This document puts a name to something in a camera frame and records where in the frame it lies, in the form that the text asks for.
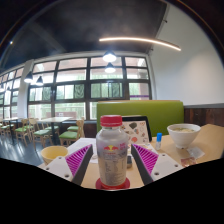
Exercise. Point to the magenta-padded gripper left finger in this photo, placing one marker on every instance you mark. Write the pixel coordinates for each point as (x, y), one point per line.
(60, 166)

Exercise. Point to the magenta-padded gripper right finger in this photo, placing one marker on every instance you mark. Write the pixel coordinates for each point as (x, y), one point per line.
(163, 166)

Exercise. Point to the clear red-capped drink bottle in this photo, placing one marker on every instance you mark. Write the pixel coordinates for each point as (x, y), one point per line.
(112, 156)

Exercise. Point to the yellow cup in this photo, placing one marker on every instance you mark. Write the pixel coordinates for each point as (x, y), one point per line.
(53, 154)

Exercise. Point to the small blue-capped white bottle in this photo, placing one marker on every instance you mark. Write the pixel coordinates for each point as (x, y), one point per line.
(158, 141)

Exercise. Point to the reddish small packet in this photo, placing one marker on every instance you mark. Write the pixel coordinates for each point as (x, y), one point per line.
(188, 161)

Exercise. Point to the group of green-seated wooden chairs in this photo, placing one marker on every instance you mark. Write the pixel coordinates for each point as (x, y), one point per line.
(68, 134)

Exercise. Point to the small dark box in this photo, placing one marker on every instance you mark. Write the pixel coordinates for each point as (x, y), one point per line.
(129, 161)

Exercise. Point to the clear plastic packet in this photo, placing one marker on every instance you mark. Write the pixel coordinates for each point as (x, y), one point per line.
(196, 152)

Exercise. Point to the white bowl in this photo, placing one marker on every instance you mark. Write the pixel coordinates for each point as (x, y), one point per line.
(183, 136)

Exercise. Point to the black laptop with stickers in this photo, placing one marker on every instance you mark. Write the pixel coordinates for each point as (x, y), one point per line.
(138, 130)

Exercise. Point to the wooden dining table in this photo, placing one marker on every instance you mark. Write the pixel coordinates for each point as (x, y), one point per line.
(55, 119)
(10, 119)

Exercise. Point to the green upholstered bench backrest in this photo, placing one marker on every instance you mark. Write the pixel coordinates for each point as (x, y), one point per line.
(163, 113)

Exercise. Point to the group of pendant lamps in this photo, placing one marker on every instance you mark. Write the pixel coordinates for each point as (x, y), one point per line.
(109, 56)

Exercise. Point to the curved linear ceiling light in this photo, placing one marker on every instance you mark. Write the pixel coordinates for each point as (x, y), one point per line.
(143, 40)

